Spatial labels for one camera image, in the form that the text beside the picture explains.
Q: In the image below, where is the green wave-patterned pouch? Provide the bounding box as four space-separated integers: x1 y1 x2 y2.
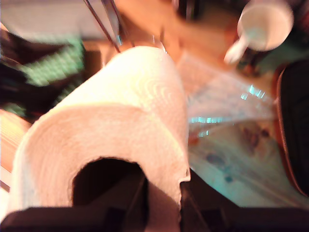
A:
0 36 85 116

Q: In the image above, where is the white paper towel roll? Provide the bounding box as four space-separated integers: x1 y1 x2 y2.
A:
7 45 191 232

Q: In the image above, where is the black case with pale trim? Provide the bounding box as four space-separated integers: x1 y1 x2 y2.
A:
272 61 309 196

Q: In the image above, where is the clear plastic sleeve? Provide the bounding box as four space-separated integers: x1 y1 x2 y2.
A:
178 52 276 145

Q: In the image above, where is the dark red white-handled mug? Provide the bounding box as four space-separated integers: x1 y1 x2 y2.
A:
224 0 295 75

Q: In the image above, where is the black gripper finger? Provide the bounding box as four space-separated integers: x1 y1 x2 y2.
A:
96 172 149 218
180 169 243 218

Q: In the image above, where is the metallic paper towel stand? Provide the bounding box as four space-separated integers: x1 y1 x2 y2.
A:
83 0 169 55

